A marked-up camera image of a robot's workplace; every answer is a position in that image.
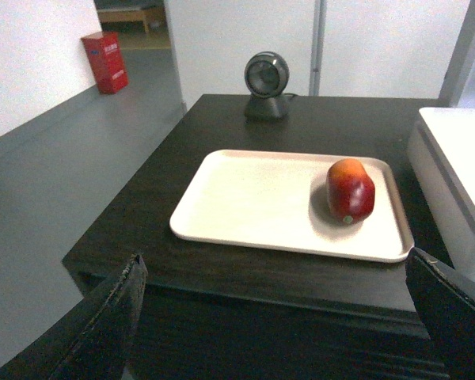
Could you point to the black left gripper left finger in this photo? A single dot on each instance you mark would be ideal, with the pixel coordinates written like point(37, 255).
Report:
point(103, 339)

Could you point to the black barcode scanner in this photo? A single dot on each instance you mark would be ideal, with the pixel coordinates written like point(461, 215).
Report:
point(266, 76)

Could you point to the wooden bench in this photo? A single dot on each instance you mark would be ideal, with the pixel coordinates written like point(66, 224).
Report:
point(150, 13)

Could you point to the dark red mango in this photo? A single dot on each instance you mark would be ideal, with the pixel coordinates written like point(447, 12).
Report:
point(350, 192)

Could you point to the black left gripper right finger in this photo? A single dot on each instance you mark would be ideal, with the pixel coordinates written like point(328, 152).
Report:
point(445, 303)

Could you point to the red fire extinguisher box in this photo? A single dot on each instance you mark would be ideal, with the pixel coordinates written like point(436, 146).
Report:
point(106, 61)

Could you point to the white plastic tray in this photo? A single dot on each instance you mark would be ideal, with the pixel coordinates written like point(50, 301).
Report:
point(273, 200)

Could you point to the white checkout scale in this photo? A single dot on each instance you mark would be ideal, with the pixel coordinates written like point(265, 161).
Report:
point(441, 150)

